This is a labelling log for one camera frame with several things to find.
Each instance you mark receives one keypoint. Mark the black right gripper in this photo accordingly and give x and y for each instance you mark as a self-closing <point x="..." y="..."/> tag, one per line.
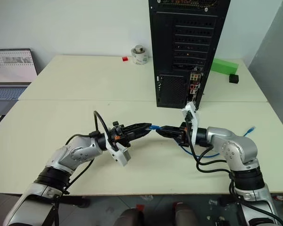
<point x="185" y="137"/>

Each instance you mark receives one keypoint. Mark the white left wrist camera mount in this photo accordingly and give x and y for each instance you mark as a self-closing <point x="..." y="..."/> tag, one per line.
<point x="119" y="155"/>

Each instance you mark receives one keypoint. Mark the small silver metal cylinder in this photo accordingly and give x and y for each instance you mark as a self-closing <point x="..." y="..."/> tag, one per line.
<point x="139" y="48"/>

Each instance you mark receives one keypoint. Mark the open grey laptop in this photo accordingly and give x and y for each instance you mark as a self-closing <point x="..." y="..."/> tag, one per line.
<point x="11" y="70"/>

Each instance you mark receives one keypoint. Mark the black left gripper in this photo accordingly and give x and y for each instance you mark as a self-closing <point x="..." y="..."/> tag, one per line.
<point x="118" y="135"/>

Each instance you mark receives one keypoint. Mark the black computer tower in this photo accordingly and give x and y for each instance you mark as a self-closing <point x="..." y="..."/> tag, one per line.
<point x="179" y="47"/>

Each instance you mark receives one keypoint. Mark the small black cube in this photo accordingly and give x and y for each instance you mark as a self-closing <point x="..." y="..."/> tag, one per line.
<point x="234" y="78"/>

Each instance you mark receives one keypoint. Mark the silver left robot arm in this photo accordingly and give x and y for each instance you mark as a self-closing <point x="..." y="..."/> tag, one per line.
<point x="80" y="153"/>

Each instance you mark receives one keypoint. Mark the green rectangular box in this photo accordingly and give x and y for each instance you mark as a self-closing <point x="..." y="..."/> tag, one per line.
<point x="224" y="66"/>

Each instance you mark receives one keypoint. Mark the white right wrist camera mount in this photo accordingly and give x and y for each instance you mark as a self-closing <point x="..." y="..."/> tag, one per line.
<point x="194" y="117"/>

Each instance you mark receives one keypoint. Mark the small red block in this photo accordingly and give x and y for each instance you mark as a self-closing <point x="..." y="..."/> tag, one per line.
<point x="125" y="59"/>

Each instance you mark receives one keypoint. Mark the white label roll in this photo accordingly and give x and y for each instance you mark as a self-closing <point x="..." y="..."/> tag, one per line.
<point x="139" y="58"/>

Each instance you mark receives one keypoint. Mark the dark rounded shape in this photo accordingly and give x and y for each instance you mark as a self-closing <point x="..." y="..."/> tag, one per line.
<point x="129" y="217"/>

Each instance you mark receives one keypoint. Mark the small red tag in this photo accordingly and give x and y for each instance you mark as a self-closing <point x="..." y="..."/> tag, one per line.
<point x="140" y="207"/>

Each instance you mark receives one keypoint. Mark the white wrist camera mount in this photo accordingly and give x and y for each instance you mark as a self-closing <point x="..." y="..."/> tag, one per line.
<point x="119" y="155"/>
<point x="194" y="117"/>

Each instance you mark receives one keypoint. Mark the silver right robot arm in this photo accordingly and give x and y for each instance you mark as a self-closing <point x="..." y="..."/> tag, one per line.
<point x="235" y="146"/>

